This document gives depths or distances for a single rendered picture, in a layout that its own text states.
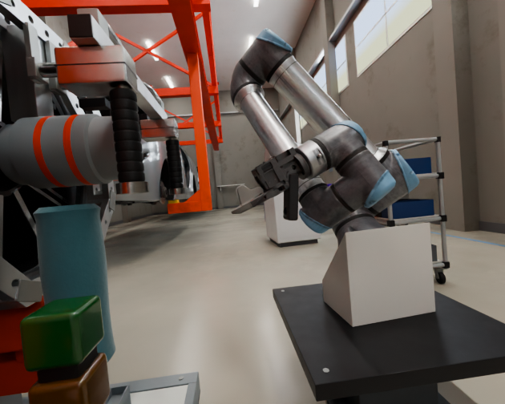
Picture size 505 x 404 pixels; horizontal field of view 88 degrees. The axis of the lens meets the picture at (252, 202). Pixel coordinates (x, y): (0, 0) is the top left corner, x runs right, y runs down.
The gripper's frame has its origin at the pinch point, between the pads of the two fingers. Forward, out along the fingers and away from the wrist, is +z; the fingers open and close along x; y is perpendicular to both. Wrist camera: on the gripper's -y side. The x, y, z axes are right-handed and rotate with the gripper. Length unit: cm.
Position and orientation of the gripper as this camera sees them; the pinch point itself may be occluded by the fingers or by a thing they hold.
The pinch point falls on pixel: (237, 212)
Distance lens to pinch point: 64.2
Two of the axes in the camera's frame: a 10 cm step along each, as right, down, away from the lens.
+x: 1.8, 0.2, -9.8
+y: -5.0, -8.6, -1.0
